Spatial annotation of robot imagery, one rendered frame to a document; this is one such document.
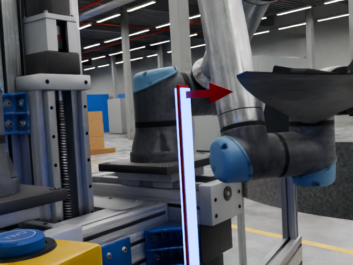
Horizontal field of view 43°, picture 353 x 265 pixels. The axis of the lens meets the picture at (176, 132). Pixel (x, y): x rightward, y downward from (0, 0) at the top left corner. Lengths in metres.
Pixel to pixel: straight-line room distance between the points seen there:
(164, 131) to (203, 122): 10.47
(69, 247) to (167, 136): 0.78
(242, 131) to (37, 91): 0.46
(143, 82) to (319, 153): 0.50
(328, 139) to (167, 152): 0.43
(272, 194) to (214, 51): 2.06
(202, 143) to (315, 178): 10.88
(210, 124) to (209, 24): 10.62
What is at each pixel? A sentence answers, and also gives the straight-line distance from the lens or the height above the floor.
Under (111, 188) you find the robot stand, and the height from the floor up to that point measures 0.97.
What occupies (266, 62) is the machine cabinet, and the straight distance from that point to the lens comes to 10.44.
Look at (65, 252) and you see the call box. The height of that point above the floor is 1.07.
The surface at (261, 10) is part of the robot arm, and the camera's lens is 0.97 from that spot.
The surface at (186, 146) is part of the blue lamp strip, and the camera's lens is 0.52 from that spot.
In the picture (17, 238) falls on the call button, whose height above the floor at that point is 1.08.
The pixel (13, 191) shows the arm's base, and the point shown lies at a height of 1.04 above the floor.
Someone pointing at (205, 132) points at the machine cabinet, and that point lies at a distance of 11.53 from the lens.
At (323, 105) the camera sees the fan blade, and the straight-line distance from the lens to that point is 0.55.
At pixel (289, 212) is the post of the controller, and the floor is 0.92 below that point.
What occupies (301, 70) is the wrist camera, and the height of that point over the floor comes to 1.20.
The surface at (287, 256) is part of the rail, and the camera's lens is 0.97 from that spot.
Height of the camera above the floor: 1.16
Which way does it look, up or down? 3 degrees down
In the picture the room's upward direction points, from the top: 3 degrees counter-clockwise
